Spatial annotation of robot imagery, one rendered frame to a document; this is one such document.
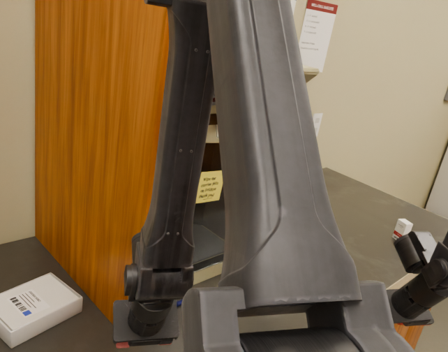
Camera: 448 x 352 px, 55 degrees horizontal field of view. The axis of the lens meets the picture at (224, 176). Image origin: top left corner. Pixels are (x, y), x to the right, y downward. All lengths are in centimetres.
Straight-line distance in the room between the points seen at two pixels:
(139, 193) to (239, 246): 57
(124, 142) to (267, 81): 57
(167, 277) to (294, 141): 36
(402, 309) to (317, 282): 70
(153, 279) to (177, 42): 29
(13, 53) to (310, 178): 99
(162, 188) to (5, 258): 78
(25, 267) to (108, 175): 40
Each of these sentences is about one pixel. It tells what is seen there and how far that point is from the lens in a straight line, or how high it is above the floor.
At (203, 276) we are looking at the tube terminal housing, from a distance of 114.
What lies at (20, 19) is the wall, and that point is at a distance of 115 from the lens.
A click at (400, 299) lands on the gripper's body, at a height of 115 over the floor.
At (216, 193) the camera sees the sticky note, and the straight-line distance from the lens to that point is 101.
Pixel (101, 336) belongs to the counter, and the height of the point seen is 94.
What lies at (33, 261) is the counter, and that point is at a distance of 120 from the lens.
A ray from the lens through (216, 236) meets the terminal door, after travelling 108.
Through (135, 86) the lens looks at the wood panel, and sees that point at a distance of 76.
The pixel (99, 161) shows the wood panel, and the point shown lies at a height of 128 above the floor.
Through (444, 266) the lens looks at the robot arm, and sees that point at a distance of 80.
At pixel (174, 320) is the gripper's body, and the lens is 74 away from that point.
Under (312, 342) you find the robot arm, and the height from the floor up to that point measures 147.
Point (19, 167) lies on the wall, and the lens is 124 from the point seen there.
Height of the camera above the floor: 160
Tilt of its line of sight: 21 degrees down
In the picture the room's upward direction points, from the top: 10 degrees clockwise
